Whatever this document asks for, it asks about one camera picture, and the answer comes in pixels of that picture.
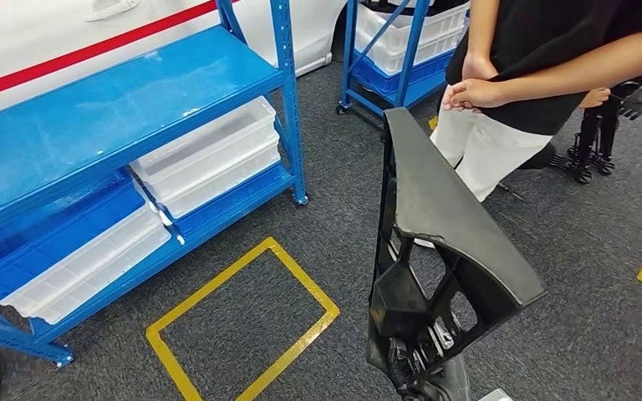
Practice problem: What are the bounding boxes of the black plastic frame part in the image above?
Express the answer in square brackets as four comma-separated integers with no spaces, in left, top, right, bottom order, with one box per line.
[366,106,548,388]

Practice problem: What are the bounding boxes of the blue metal shelf rack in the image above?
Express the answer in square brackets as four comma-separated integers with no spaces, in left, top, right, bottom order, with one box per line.
[0,0,309,369]

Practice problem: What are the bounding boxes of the blue plastic bin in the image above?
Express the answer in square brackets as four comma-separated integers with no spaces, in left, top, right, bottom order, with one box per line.
[171,163,294,239]
[352,49,455,96]
[0,171,148,302]

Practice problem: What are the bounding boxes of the yellow floor tape square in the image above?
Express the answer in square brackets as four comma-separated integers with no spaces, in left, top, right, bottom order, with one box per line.
[145,236,341,401]

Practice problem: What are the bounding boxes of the blue wheeled metal rack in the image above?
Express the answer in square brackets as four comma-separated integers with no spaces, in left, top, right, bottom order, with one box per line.
[335,0,471,117]

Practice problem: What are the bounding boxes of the white plastic bin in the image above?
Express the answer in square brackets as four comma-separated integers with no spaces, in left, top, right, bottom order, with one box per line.
[355,0,471,57]
[354,24,466,77]

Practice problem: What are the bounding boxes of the black tripod stand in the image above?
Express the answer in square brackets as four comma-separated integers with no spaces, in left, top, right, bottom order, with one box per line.
[550,69,642,185]

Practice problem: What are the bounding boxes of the person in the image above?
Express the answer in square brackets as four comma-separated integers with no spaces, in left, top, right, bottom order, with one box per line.
[429,0,642,203]

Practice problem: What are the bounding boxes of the white car with red stripe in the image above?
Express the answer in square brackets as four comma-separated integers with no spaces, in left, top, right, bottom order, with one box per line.
[0,0,349,125]

